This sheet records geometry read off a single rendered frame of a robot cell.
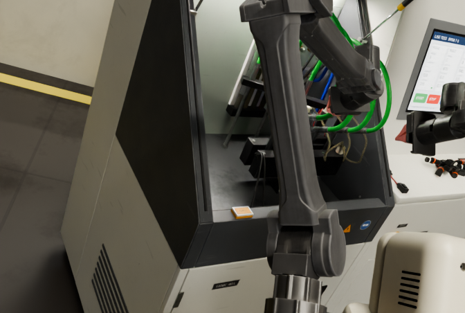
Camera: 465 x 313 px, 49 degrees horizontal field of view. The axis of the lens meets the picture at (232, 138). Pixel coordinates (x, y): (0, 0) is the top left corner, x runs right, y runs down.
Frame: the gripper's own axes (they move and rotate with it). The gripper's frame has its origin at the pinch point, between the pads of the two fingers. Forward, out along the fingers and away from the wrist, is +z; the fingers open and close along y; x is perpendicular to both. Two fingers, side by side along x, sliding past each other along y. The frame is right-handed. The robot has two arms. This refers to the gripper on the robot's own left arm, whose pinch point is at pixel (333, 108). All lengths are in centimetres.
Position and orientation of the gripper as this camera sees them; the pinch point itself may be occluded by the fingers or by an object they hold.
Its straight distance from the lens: 135.5
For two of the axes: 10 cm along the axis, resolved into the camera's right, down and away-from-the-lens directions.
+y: -9.6, 0.3, -2.8
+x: 0.8, 9.8, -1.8
